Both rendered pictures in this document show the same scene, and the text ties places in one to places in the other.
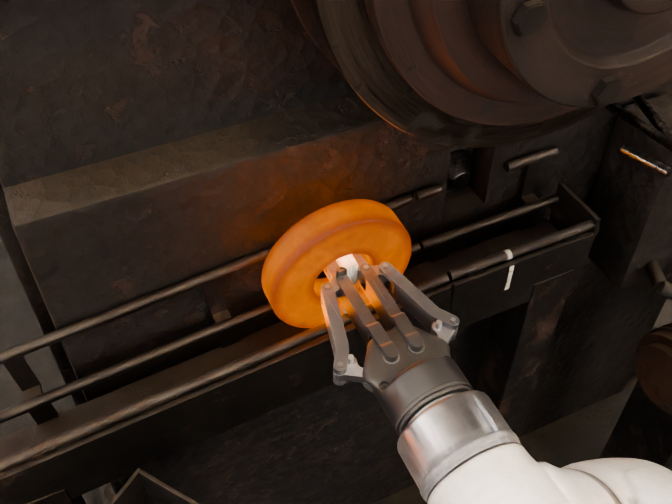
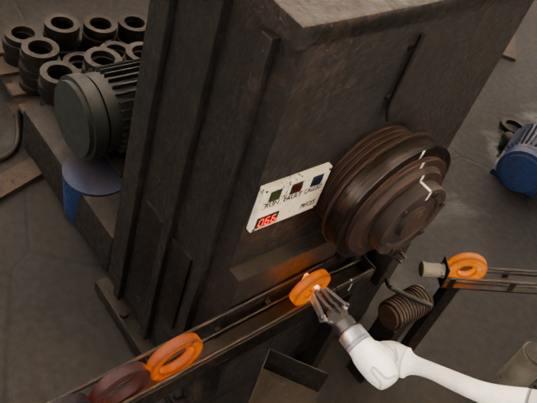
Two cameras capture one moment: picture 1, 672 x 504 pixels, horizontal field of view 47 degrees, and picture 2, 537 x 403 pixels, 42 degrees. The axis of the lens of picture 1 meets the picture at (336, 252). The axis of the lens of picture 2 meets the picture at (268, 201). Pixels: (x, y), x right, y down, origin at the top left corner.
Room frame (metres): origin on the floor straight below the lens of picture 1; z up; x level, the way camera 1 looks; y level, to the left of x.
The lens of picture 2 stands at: (-0.75, 0.89, 2.53)
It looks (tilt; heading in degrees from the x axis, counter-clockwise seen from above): 43 degrees down; 334
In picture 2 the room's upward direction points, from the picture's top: 20 degrees clockwise
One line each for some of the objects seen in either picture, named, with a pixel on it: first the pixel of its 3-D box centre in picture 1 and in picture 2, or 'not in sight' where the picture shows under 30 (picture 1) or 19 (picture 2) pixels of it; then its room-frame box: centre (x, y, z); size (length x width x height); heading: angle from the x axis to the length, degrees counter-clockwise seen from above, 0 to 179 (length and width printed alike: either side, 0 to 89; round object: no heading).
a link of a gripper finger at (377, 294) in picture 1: (389, 313); (329, 302); (0.46, -0.05, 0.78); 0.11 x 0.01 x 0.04; 24
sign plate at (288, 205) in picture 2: not in sight; (289, 197); (0.57, 0.17, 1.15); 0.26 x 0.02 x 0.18; 115
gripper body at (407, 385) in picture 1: (412, 374); (340, 319); (0.39, -0.07, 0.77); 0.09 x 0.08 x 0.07; 25
